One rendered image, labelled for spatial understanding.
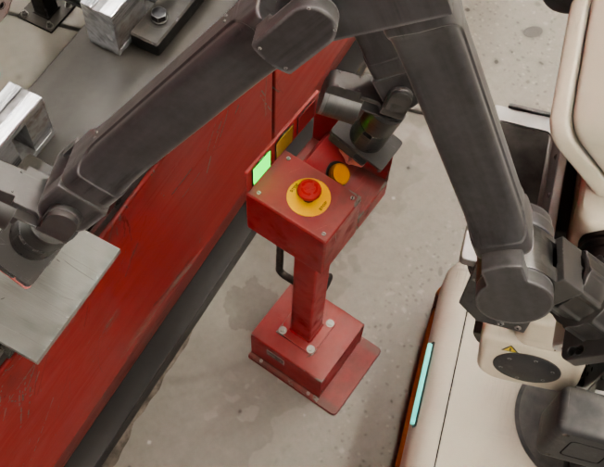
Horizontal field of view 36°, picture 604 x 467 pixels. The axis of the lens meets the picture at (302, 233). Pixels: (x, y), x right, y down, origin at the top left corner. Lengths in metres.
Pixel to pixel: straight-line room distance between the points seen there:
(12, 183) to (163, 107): 0.24
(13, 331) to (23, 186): 0.26
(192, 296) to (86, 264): 1.03
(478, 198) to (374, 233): 1.52
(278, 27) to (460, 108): 0.18
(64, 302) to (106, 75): 0.47
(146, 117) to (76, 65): 0.73
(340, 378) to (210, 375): 0.30
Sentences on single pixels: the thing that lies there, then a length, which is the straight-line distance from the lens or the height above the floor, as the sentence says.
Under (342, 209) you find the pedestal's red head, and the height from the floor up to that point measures 0.78.
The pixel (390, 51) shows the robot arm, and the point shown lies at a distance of 1.29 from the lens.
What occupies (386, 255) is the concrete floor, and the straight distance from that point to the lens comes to 2.36.
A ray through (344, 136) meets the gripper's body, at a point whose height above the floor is 0.88.
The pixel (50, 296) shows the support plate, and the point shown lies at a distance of 1.22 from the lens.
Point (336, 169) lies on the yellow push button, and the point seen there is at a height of 0.73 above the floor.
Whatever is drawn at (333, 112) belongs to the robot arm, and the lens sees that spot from 1.37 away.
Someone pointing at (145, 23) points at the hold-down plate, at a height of 0.91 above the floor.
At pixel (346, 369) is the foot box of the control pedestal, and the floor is 0.01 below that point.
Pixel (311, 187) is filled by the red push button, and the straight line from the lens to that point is 1.49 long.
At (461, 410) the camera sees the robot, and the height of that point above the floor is 0.28.
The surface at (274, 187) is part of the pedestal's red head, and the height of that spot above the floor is 0.78.
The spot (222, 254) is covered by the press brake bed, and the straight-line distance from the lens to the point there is 2.29.
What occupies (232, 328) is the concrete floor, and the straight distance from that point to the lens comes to 2.26.
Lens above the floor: 2.09
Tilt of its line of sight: 62 degrees down
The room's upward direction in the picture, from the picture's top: 4 degrees clockwise
